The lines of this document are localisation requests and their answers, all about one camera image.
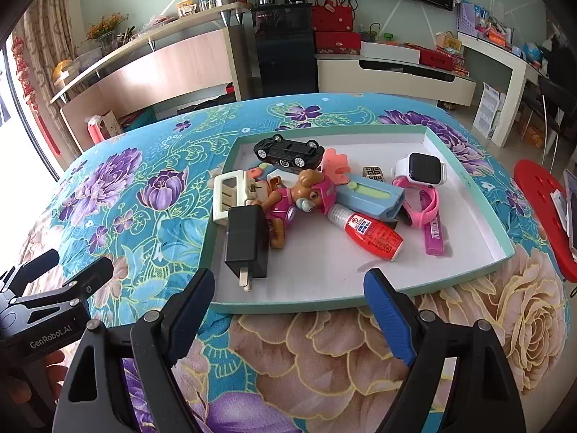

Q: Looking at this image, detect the salmon grey folding knife toy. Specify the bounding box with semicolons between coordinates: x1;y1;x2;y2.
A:
322;149;351;186

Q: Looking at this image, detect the cream tv stand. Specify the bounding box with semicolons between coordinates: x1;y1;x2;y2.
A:
316;55;476;106

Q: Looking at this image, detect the wooden curved desk shelf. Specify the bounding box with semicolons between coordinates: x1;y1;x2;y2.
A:
51;2;254;152

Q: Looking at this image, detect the orange blue carrot knife toy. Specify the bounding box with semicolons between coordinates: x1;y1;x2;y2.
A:
268;174;404;222

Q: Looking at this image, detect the black water dispenser cabinet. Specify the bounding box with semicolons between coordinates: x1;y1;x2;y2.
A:
251;0;318;97

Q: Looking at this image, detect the white side desk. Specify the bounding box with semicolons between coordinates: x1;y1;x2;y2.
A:
458;31;540;148

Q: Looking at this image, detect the red handbag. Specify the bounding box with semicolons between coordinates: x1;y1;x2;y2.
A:
312;0;354;32

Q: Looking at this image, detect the person left hand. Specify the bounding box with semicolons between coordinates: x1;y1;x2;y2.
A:
1;350;67;404

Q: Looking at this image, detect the black gold patterned lighter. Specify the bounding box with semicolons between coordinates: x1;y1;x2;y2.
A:
362;166;384;182

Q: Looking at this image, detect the yellow flower vase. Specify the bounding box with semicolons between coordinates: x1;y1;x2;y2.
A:
86;13;128;55

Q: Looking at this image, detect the floral blue tablecloth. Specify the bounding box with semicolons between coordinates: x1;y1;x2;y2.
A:
22;94;576;432

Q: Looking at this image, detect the purple lighter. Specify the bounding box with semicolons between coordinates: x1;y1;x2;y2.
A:
423;214;445;256

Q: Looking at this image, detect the teal white box lid tray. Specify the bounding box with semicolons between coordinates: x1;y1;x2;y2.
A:
201;125;515;314

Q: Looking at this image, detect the black plug charger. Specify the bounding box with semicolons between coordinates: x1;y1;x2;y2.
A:
225;204;269;292

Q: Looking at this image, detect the red eye drop bottle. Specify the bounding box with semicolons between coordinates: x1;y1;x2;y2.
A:
327;204;404;261

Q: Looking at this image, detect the white flat box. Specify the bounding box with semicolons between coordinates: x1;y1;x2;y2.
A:
360;41;420;65

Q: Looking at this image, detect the red stool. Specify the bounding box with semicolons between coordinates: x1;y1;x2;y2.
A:
514;159;576;283

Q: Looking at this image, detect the pink puppy figurine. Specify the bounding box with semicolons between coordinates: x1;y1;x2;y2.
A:
253;169;336;249

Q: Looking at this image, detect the red hanging knot ornament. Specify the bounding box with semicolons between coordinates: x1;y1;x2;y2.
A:
12;35;61;157

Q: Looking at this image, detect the black chair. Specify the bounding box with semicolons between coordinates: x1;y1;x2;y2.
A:
521;75;576;171

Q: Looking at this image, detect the pink kids watch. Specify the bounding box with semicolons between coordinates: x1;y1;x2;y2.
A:
392;176;439;228

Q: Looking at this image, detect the red gift box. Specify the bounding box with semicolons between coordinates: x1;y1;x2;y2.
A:
315;31;361;55

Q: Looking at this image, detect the black toy car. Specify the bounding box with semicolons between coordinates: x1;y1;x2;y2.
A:
253;134;325;174

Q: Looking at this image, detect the white smart watch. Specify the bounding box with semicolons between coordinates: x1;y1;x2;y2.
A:
391;152;447;187

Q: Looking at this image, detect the red paper gift bag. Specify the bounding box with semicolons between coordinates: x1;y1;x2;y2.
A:
85;115;109;145

